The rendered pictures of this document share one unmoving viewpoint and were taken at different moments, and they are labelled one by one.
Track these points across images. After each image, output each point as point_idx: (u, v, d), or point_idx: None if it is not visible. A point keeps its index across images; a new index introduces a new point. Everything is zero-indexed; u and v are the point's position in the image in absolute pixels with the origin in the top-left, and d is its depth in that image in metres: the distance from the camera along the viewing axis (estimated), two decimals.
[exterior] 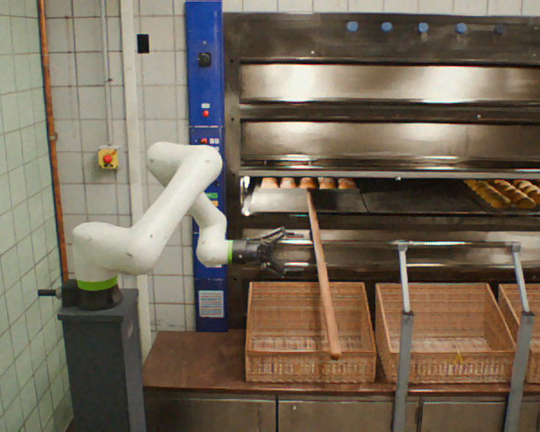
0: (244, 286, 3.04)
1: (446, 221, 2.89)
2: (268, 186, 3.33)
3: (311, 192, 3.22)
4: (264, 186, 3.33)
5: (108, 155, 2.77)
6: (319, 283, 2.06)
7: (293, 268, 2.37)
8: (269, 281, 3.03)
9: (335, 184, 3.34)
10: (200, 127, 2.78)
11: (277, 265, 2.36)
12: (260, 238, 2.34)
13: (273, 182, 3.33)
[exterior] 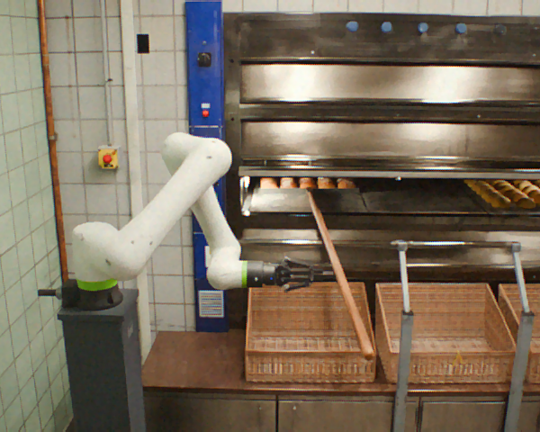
0: None
1: (446, 221, 2.89)
2: (268, 187, 3.31)
3: (312, 192, 3.22)
4: (264, 187, 3.32)
5: (108, 155, 2.77)
6: (338, 283, 2.06)
7: (322, 274, 2.11)
8: None
9: (334, 184, 3.34)
10: (200, 127, 2.78)
11: (300, 277, 2.11)
12: (283, 258, 2.10)
13: (272, 183, 3.32)
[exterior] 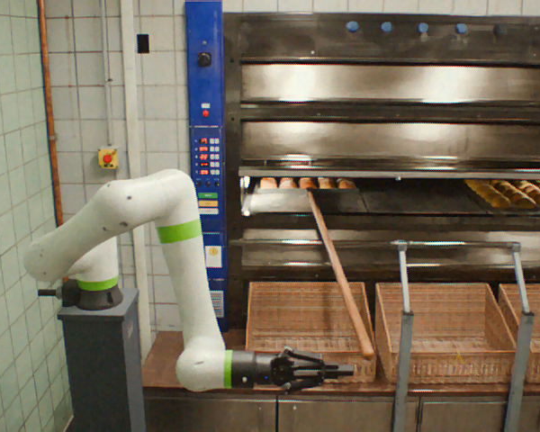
0: (244, 286, 3.04)
1: (446, 221, 2.89)
2: (268, 187, 3.31)
3: (312, 192, 3.22)
4: (264, 187, 3.32)
5: (108, 155, 2.77)
6: (338, 283, 2.06)
7: (337, 370, 1.49)
8: (269, 281, 3.03)
9: (334, 184, 3.34)
10: (200, 127, 2.78)
11: (307, 373, 1.49)
12: (283, 348, 1.48)
13: (272, 183, 3.32)
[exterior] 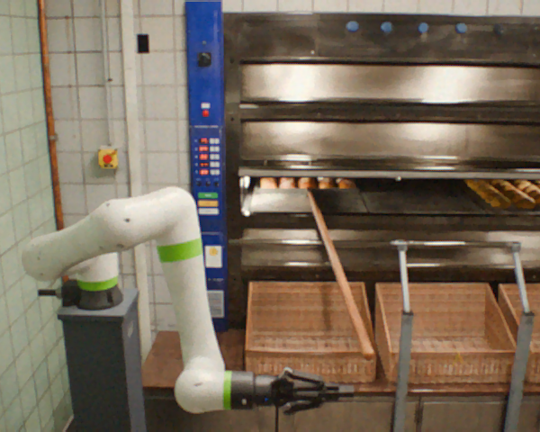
0: (244, 286, 3.04)
1: (446, 221, 2.89)
2: (268, 187, 3.31)
3: (312, 192, 3.22)
4: (264, 187, 3.32)
5: (108, 155, 2.77)
6: (338, 283, 2.06)
7: (338, 391, 1.48)
8: (269, 281, 3.03)
9: (334, 184, 3.34)
10: (200, 127, 2.78)
11: (307, 395, 1.47)
12: (283, 370, 1.46)
13: (272, 183, 3.32)
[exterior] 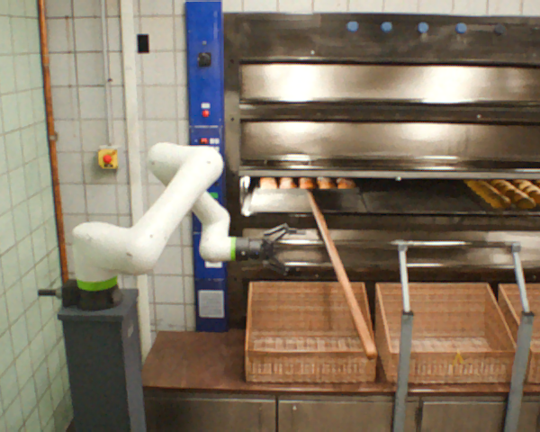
0: (244, 286, 3.04)
1: (446, 221, 2.89)
2: (268, 187, 3.31)
3: (312, 192, 3.22)
4: (264, 187, 3.32)
5: (108, 155, 2.77)
6: (340, 283, 2.06)
7: (296, 265, 2.39)
8: (269, 281, 3.03)
9: (334, 184, 3.34)
10: (200, 127, 2.78)
11: (280, 262, 2.38)
12: (263, 235, 2.36)
13: (272, 183, 3.32)
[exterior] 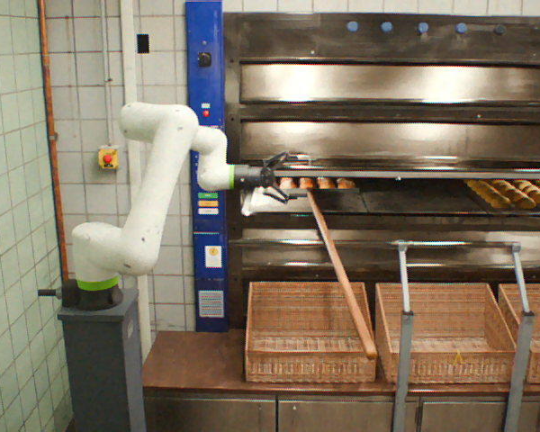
0: (244, 286, 3.04)
1: (446, 221, 2.89)
2: (268, 187, 3.31)
3: (312, 192, 3.22)
4: (264, 187, 3.32)
5: (108, 155, 2.77)
6: (340, 283, 2.06)
7: (297, 194, 2.31)
8: (269, 281, 3.03)
9: (334, 184, 3.34)
10: None
11: (280, 190, 2.30)
12: (262, 161, 2.28)
13: None
